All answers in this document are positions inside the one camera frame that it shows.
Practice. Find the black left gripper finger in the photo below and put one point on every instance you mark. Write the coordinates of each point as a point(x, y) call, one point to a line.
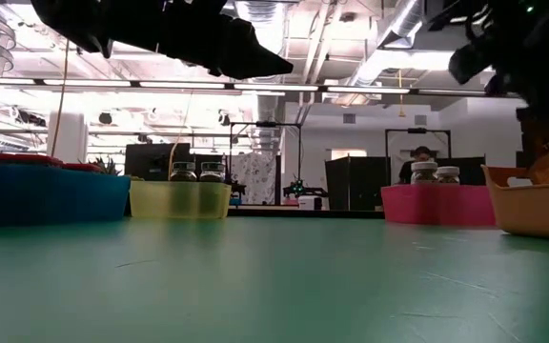
point(260, 45)
point(241, 64)

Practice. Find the white-label seasoning jar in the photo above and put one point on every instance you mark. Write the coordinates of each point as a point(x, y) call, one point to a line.
point(423, 172)

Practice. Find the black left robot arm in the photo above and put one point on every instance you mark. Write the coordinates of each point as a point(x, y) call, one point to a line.
point(69, 24)

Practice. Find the black partition panel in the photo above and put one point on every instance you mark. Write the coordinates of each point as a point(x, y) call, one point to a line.
point(351, 183)
point(470, 164)

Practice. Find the orange plastic bin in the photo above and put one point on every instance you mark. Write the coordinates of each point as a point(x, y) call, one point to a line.
point(536, 209)

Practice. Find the patterned white curtain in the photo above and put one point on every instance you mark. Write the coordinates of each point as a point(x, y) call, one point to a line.
point(255, 178)

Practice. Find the black computer monitor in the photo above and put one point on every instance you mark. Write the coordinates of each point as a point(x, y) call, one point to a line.
point(150, 159)

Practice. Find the small succulent plant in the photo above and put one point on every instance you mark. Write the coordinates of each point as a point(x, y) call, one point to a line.
point(108, 166)

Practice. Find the pink plastic bin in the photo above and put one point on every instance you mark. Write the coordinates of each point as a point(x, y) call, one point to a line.
point(436, 205)

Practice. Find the white box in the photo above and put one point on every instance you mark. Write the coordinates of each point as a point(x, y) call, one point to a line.
point(309, 203)

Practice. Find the person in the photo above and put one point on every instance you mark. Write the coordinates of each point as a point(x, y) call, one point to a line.
point(405, 171)

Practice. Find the yellow translucent plastic bin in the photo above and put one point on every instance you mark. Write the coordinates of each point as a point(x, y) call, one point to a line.
point(160, 202)

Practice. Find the blue plastic bin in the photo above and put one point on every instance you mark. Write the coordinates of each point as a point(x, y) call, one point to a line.
point(46, 197)

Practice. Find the black table frame rail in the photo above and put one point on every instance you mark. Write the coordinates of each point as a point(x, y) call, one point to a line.
point(312, 213)

